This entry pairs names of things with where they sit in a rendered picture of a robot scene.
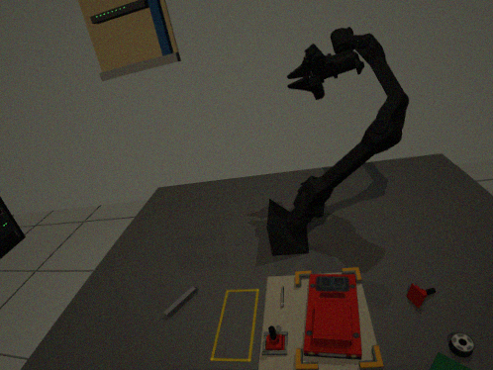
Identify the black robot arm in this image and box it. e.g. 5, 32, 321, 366
283, 27, 409, 235

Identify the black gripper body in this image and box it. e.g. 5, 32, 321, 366
306, 53, 341, 100

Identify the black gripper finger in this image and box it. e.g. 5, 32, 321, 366
287, 56, 312, 79
287, 72, 313, 93

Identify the black toy tyre with grey hub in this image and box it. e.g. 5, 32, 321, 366
448, 332, 475, 358

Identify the yellow rectangular outline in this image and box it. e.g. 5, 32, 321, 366
210, 290, 259, 362

